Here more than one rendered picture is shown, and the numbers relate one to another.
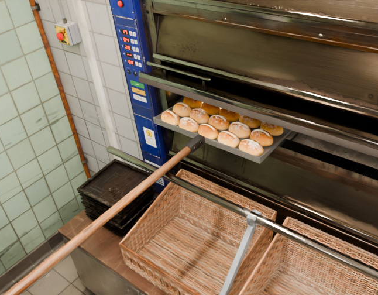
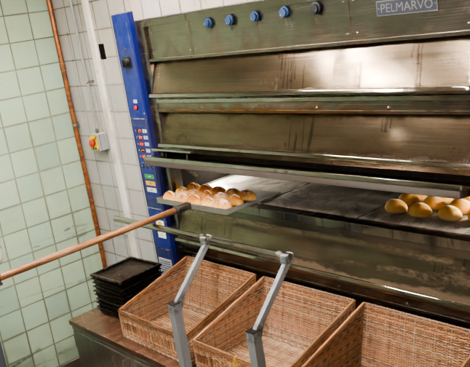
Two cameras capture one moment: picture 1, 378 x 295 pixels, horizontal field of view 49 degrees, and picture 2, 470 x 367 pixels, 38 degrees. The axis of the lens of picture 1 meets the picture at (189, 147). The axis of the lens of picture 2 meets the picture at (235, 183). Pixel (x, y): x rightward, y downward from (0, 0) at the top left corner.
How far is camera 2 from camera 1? 1.94 m
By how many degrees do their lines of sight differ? 23
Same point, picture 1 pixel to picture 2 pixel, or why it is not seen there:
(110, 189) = (120, 274)
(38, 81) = (71, 191)
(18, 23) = (60, 137)
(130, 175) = (140, 266)
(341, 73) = (268, 132)
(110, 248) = (113, 328)
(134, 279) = (129, 344)
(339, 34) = (261, 105)
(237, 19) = (208, 105)
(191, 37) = (184, 127)
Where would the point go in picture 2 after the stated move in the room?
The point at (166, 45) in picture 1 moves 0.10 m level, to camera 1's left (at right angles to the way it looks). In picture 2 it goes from (167, 136) to (149, 139)
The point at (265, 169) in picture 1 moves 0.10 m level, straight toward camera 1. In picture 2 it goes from (244, 234) to (239, 242)
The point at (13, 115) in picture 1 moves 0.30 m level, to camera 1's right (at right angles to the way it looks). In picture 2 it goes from (44, 218) to (92, 212)
